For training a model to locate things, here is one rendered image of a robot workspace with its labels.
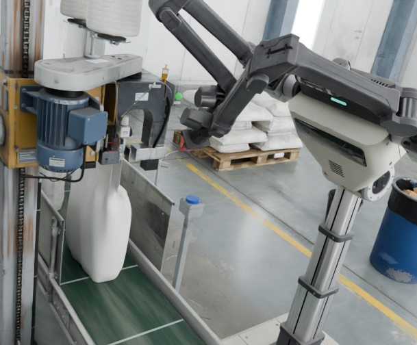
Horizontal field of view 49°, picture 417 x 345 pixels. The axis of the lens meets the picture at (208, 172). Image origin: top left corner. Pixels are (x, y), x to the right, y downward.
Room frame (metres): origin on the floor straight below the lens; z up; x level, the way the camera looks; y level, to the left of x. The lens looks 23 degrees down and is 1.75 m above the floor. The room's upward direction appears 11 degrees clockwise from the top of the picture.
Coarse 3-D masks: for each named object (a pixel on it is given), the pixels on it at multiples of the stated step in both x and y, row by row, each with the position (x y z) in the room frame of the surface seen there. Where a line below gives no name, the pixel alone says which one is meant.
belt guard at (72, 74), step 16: (48, 64) 1.36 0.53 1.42; (64, 64) 1.40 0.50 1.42; (80, 64) 1.44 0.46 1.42; (96, 64) 1.49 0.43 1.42; (112, 64) 1.54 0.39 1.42; (128, 64) 1.63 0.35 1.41; (48, 80) 1.30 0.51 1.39; (64, 80) 1.30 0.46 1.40; (80, 80) 1.32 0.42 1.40; (96, 80) 1.40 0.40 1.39; (112, 80) 1.51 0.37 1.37
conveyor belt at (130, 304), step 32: (64, 192) 2.49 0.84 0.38; (64, 224) 2.14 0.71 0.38; (64, 256) 1.86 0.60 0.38; (128, 256) 1.97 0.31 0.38; (64, 288) 1.63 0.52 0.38; (96, 288) 1.67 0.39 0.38; (128, 288) 1.72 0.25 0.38; (96, 320) 1.48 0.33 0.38; (128, 320) 1.51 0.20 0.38; (160, 320) 1.55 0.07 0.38
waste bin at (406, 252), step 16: (400, 192) 2.94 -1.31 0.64; (400, 208) 2.93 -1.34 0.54; (416, 208) 2.85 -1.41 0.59; (384, 224) 3.03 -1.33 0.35; (400, 224) 2.91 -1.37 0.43; (416, 224) 2.84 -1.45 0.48; (384, 240) 2.97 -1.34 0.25; (400, 240) 2.88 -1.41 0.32; (416, 240) 2.84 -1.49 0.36; (384, 256) 2.93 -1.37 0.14; (400, 256) 2.87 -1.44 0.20; (416, 256) 2.85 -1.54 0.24; (384, 272) 2.91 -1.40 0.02; (400, 272) 2.86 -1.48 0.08; (416, 272) 2.86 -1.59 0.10
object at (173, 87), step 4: (168, 80) 1.86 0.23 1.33; (172, 80) 1.87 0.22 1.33; (168, 84) 1.83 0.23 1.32; (172, 84) 1.82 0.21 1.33; (176, 84) 1.81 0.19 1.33; (180, 84) 1.83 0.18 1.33; (172, 88) 1.81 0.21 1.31; (176, 88) 1.81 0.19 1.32; (180, 88) 1.82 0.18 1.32; (172, 92) 1.81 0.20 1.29; (176, 92) 1.81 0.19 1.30; (180, 92) 1.82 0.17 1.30; (172, 100) 1.80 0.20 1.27; (176, 100) 1.81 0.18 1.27; (180, 100) 1.82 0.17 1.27; (172, 104) 1.80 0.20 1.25; (176, 104) 1.81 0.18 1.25; (180, 104) 1.83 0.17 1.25
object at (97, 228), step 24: (96, 168) 1.87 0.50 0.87; (120, 168) 1.73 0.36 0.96; (72, 192) 1.89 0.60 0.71; (96, 192) 1.75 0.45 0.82; (120, 192) 1.75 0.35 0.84; (72, 216) 1.87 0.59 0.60; (96, 216) 1.72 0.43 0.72; (120, 216) 1.73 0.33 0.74; (72, 240) 1.85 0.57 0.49; (96, 240) 1.70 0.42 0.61; (120, 240) 1.73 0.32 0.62; (96, 264) 1.69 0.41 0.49; (120, 264) 1.74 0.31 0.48
